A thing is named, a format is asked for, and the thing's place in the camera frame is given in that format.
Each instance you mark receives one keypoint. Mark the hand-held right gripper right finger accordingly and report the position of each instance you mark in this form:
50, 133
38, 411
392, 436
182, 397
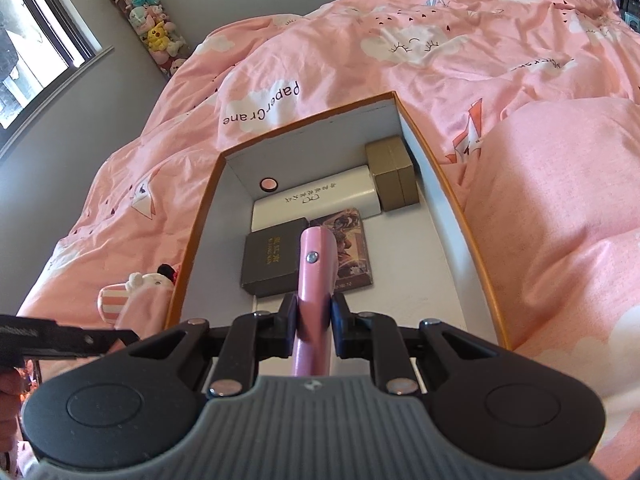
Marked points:
341, 327

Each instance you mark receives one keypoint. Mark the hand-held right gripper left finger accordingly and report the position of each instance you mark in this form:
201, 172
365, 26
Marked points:
289, 325

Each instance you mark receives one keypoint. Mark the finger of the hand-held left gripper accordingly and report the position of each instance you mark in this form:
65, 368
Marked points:
75, 337

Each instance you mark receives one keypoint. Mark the pink plastic folding tool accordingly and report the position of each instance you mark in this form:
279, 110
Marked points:
312, 280

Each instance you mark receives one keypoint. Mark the black box gold print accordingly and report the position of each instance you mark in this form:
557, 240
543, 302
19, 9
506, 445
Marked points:
272, 260

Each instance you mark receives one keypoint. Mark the pink striped white plush toy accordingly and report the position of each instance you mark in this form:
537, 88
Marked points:
135, 300

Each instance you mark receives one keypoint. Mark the picture card box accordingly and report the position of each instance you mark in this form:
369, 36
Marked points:
352, 250

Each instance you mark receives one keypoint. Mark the orange cardboard box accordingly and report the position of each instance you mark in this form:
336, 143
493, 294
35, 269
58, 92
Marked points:
400, 270

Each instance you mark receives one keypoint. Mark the white long case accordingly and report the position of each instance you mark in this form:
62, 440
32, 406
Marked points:
320, 200

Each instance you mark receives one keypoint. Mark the tan small box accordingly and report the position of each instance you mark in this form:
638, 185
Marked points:
390, 170

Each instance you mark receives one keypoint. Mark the pink cloud print blanket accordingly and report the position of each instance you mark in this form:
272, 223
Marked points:
350, 60

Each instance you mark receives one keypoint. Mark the window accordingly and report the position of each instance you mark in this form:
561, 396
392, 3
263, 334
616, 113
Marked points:
35, 45

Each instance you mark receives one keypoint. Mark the clear tube of plush toys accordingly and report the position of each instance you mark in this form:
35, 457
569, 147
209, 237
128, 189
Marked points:
155, 35

